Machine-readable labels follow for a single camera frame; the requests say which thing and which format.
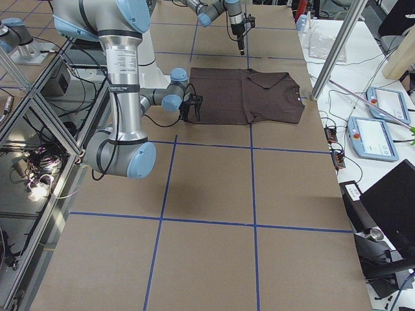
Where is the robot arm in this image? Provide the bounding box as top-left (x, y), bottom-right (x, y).
top-left (180, 0), bottom-right (246, 55)
top-left (53, 1), bottom-right (203, 179)

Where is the far blue teach pendant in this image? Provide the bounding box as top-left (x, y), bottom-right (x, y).
top-left (366, 87), bottom-right (410, 125)

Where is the near blue teach pendant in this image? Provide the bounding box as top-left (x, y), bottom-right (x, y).
top-left (347, 117), bottom-right (399, 162)

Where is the blue teach pendant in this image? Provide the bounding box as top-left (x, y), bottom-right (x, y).
top-left (366, 87), bottom-right (410, 125)
top-left (347, 117), bottom-right (399, 162)

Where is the aluminium frame post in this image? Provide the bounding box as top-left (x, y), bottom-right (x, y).
top-left (311, 0), bottom-right (368, 101)

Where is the black laptop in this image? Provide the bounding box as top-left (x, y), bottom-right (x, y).
top-left (361, 159), bottom-right (414, 258)

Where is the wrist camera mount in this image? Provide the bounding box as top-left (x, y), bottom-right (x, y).
top-left (239, 14), bottom-right (255, 37)

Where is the dark brown t-shirt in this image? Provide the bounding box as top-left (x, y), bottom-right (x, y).
top-left (187, 67), bottom-right (305, 125)

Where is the clear plastic bag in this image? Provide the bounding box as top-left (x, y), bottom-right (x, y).
top-left (304, 32), bottom-right (335, 60)

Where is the bundle of cables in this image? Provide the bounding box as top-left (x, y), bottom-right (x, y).
top-left (9, 145), bottom-right (65, 202)

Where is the aluminium frame rail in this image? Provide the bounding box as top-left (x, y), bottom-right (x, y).
top-left (1, 38), bottom-right (108, 310)

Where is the small circuit board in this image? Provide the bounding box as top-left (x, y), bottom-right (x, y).
top-left (324, 127), bottom-right (338, 144)

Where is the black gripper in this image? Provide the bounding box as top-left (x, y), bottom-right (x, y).
top-left (231, 23), bottom-right (244, 55)
top-left (180, 92), bottom-right (204, 121)

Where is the reacher grabber stick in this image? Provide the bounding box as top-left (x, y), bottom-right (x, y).
top-left (329, 79), bottom-right (415, 140)

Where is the red cylinder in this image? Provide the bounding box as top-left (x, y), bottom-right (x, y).
top-left (295, 0), bottom-right (308, 21)

